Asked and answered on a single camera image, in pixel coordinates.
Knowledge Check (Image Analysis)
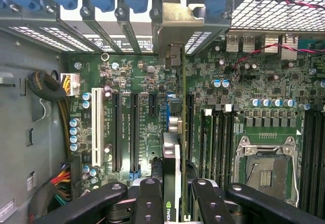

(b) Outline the coloured wire bundle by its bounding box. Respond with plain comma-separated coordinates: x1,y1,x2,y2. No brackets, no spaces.
32,163,73,209

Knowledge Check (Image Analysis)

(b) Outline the white PCI expansion slot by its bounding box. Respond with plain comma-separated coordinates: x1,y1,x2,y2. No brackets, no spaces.
91,87,105,167

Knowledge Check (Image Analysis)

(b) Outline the long black expansion slot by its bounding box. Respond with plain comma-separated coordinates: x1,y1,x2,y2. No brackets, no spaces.
129,92,140,173
186,93,195,161
113,91,122,173

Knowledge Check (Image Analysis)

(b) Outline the grey open PC case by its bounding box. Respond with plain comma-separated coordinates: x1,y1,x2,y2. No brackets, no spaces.
0,0,325,224

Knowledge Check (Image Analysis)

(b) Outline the red and black twisted wire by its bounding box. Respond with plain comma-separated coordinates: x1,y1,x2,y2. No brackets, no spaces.
232,0,325,70

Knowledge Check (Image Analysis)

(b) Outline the short black expansion slot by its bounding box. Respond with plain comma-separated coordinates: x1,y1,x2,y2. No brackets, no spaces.
149,93,158,116

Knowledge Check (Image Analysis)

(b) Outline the white power connector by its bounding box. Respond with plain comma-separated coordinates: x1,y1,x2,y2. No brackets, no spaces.
60,73,81,97

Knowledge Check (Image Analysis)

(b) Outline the black braided power cable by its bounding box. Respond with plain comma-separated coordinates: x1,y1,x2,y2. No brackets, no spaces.
27,71,71,158

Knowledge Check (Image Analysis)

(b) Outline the metal CPU socket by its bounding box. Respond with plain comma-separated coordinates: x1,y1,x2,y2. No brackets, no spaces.
233,135,300,207

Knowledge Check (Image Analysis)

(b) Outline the green motherboard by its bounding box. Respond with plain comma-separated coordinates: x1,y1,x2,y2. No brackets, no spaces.
67,35,325,217

